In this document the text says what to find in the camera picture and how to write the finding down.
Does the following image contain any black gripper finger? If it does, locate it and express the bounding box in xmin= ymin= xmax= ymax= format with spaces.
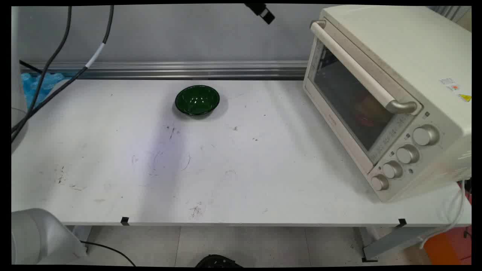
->
xmin=244 ymin=4 xmax=276 ymax=25

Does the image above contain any cream oven door with handle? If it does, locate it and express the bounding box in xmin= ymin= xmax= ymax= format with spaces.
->
xmin=303 ymin=20 xmax=422 ymax=166

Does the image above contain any dark green bowl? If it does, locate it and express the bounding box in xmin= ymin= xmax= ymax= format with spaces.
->
xmin=175 ymin=85 xmax=220 ymax=116

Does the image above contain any cream toaster oven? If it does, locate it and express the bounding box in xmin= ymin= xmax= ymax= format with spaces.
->
xmin=303 ymin=6 xmax=472 ymax=202

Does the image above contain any grey ribbed panel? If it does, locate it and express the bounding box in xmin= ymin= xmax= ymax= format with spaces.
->
xmin=427 ymin=6 xmax=472 ymax=32

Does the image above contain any large silver oven knob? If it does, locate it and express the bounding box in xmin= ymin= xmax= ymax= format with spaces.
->
xmin=412 ymin=125 xmax=440 ymax=146

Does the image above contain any small silver oven knob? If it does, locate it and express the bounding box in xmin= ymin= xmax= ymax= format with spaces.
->
xmin=371 ymin=174 xmax=389 ymax=191

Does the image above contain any blue plastic wrap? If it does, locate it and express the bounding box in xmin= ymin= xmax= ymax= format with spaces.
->
xmin=21 ymin=72 xmax=72 ymax=110

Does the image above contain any black object on floor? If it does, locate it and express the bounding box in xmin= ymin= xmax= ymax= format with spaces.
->
xmin=195 ymin=254 xmax=243 ymax=268

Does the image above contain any grey table leg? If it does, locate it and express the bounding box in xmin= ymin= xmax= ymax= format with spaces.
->
xmin=361 ymin=226 xmax=437 ymax=262

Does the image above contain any orange box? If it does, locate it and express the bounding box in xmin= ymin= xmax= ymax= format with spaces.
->
xmin=424 ymin=230 xmax=463 ymax=265

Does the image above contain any aluminium profile rail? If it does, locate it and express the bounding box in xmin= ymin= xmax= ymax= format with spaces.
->
xmin=21 ymin=61 xmax=308 ymax=80

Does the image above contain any black cable with white tape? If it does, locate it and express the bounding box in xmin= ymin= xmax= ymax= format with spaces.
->
xmin=11 ymin=6 xmax=114 ymax=143

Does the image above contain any white oven power cable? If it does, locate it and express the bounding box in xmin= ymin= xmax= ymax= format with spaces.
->
xmin=420 ymin=181 xmax=467 ymax=249

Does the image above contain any thin black floor cable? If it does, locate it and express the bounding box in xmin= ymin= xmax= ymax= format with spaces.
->
xmin=81 ymin=241 xmax=136 ymax=266

